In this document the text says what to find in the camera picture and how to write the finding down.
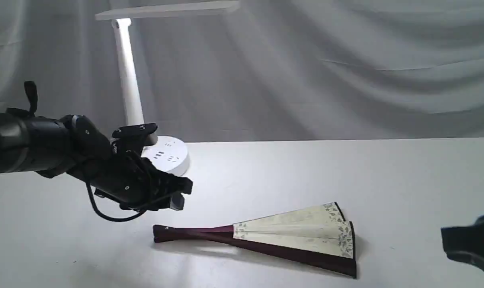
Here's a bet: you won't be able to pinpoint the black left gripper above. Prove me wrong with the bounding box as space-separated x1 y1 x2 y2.
68 154 193 211

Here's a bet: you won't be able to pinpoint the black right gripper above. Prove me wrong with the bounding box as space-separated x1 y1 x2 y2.
441 215 484 272

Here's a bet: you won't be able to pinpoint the folding paper fan dark ribs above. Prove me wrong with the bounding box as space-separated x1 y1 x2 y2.
153 202 358 279

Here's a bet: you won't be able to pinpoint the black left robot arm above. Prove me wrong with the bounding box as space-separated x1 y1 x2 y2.
0 81 193 212

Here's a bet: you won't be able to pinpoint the white desk lamp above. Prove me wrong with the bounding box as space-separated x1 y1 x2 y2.
95 0 240 176

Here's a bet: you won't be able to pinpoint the grey backdrop curtain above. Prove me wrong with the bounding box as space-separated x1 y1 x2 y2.
0 0 484 142

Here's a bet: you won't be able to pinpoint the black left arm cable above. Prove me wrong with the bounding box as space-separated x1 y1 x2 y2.
85 182 178 222

